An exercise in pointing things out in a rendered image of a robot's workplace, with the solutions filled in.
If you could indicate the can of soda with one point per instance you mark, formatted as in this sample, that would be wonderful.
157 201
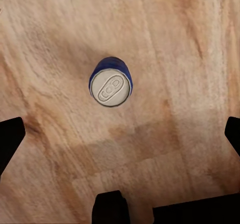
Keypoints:
111 83

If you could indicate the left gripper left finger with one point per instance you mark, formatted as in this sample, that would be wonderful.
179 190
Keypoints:
12 133

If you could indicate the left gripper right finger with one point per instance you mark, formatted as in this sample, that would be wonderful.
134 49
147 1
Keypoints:
232 132

